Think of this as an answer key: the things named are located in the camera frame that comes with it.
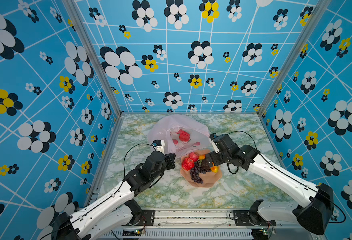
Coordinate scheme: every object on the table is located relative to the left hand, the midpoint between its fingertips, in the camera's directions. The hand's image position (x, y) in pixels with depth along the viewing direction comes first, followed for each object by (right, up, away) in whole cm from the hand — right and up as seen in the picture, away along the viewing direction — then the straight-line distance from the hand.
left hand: (178, 155), depth 74 cm
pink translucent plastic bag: (-9, +13, +17) cm, 24 cm away
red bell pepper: (+3, +8, +26) cm, 28 cm away
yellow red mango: (+21, -10, +8) cm, 24 cm away
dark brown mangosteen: (+15, -8, +10) cm, 20 cm away
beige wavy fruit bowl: (+18, -16, +10) cm, 26 cm away
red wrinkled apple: (+5, -6, +8) cm, 12 cm away
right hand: (+19, -1, +5) cm, 20 cm away
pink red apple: (+9, -3, +13) cm, 16 cm away
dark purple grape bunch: (+10, -12, +10) cm, 18 cm away
